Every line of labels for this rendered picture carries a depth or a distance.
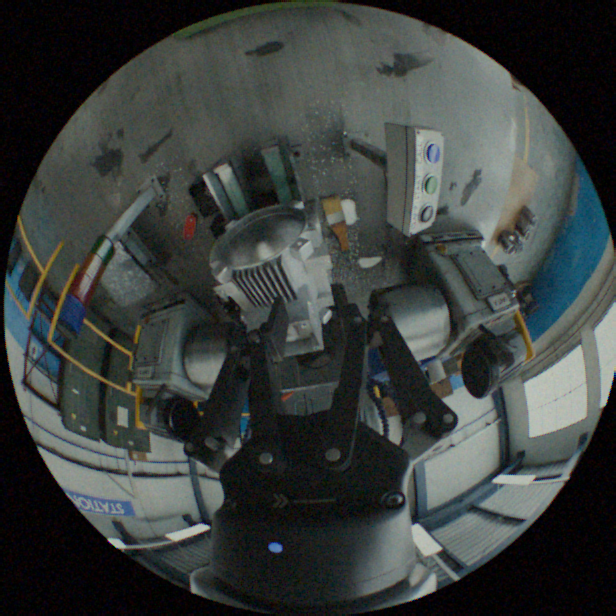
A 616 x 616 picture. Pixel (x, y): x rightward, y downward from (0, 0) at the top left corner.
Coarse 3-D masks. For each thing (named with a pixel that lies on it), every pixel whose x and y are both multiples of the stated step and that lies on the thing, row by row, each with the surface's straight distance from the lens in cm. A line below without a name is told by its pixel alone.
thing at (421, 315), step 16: (384, 288) 61; (400, 288) 60; (416, 288) 60; (432, 288) 63; (384, 304) 54; (400, 304) 55; (416, 304) 56; (432, 304) 58; (400, 320) 53; (416, 320) 55; (432, 320) 57; (448, 320) 61; (416, 336) 55; (432, 336) 58; (448, 336) 63; (416, 352) 58; (432, 352) 63
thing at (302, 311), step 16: (304, 288) 32; (272, 304) 33; (288, 304) 31; (304, 304) 31; (256, 320) 32; (304, 320) 29; (288, 336) 36; (320, 336) 38; (288, 352) 41; (304, 352) 40
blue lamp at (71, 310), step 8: (72, 296) 38; (64, 304) 38; (72, 304) 37; (80, 304) 38; (64, 312) 37; (72, 312) 37; (80, 312) 38; (64, 320) 37; (72, 320) 37; (80, 320) 38; (72, 328) 37; (80, 328) 38
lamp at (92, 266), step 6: (90, 258) 41; (96, 258) 41; (84, 264) 41; (90, 264) 40; (96, 264) 41; (102, 264) 42; (78, 270) 42; (84, 270) 40; (90, 270) 40; (96, 270) 40; (102, 270) 42; (90, 276) 40; (96, 276) 41; (96, 282) 41
